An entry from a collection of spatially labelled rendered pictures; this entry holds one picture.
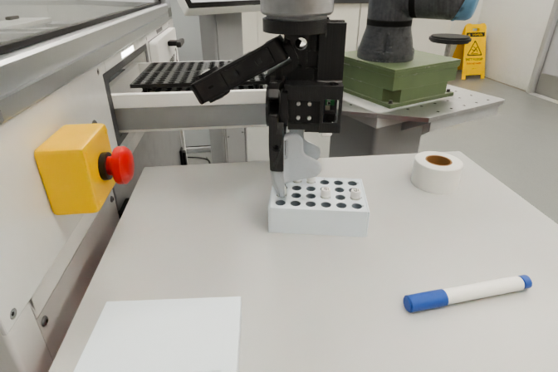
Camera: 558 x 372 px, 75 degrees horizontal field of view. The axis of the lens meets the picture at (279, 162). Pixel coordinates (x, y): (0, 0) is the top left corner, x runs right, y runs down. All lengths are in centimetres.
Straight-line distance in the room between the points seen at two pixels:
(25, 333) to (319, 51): 38
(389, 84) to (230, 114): 49
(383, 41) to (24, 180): 86
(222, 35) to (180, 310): 142
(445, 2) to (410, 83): 19
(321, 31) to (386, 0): 64
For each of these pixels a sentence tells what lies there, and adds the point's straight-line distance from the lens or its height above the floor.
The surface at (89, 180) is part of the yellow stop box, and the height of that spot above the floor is 88.
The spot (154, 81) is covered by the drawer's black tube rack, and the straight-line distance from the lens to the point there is 65.
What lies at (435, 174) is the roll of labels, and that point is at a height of 79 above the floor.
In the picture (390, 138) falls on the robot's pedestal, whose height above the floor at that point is 66.
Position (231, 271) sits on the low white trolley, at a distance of 42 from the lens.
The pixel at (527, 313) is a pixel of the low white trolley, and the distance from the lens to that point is 45.
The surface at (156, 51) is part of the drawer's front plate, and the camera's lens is 89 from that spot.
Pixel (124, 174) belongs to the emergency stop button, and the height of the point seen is 87.
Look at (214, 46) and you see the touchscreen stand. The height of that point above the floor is 80.
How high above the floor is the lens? 105
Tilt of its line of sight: 26 degrees down
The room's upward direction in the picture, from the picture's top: straight up
